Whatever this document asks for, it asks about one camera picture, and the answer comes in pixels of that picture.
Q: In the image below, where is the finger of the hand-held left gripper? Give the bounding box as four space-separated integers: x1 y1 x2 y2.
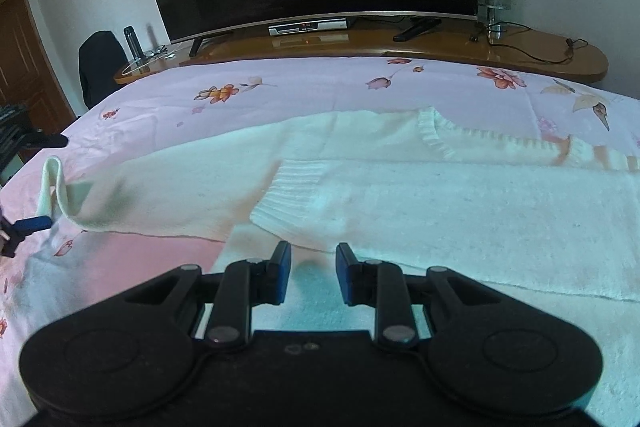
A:
0 207 54 258
17 133 69 149

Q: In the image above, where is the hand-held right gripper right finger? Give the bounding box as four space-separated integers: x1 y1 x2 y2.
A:
335 242 507 351

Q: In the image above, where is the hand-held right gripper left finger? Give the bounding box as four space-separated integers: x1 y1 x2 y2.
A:
120 241 292 351

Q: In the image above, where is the white knit sweater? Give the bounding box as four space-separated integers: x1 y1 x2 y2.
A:
39 107 640 427

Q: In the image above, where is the brown wooden door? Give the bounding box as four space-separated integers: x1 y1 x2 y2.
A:
0 0 77 128

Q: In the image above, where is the black chair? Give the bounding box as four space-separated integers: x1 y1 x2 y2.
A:
78 30 129 110

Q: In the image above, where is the pink floral bedsheet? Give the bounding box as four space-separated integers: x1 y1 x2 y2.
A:
0 56 640 427

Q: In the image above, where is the silver set-top box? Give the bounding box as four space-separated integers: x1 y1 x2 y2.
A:
268 20 349 37

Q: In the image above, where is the wooden television cabinet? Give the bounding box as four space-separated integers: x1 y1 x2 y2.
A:
114 14 609 86

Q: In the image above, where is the black power cable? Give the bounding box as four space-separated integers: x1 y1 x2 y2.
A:
470 21 592 64

